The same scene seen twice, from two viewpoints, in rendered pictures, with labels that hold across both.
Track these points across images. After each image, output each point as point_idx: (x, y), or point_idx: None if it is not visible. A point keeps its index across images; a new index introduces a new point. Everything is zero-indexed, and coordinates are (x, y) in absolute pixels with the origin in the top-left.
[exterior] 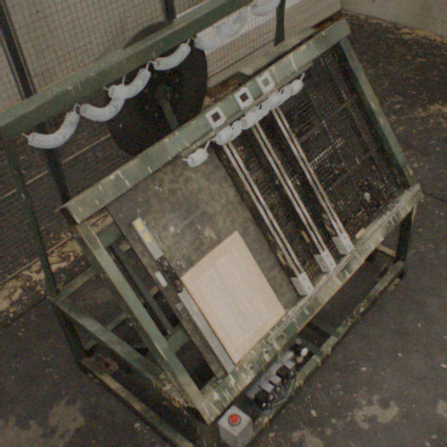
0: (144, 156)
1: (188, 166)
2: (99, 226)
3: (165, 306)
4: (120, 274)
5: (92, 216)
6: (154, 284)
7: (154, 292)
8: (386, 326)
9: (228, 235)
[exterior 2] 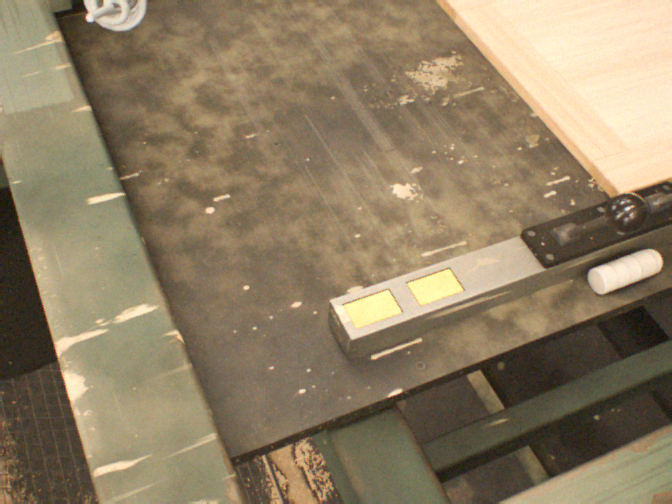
0: (31, 206)
1: (154, 87)
2: (290, 483)
3: (519, 365)
4: (624, 456)
5: (267, 491)
6: (453, 383)
7: (486, 381)
8: None
9: (449, 22)
